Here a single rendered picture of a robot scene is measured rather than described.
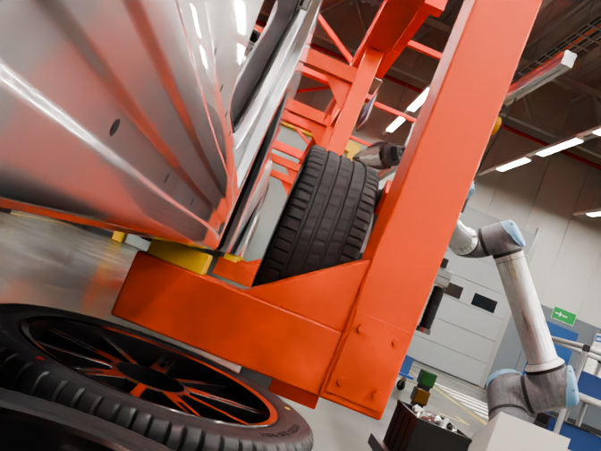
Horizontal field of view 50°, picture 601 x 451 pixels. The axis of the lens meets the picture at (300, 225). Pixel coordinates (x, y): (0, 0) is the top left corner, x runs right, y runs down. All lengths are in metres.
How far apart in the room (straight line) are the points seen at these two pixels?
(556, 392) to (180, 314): 1.58
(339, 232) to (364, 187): 0.18
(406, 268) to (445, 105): 0.41
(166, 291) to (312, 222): 0.47
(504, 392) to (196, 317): 1.48
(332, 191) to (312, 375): 0.55
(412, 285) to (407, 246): 0.09
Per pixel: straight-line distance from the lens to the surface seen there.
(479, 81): 1.67
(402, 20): 5.41
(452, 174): 1.60
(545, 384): 2.63
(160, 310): 1.53
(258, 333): 1.52
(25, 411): 0.82
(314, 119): 7.88
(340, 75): 6.03
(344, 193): 1.83
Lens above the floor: 0.76
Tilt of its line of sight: 4 degrees up
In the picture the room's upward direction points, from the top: 22 degrees clockwise
